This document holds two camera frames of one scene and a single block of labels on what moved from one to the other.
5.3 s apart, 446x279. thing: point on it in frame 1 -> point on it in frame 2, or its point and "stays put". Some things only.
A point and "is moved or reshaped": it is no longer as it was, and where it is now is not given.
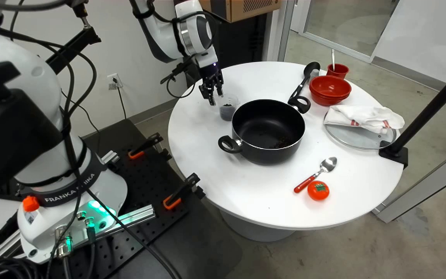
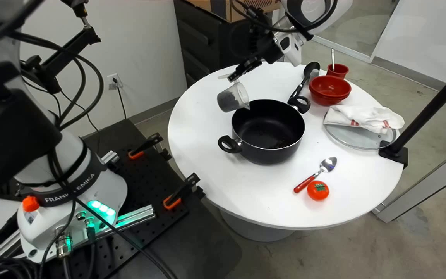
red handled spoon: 327,165 stays put
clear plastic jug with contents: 227,112 is moved or reshaped
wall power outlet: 114,81 stays put
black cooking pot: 267,133 stays put
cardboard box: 237,10 stays put
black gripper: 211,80 -> 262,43
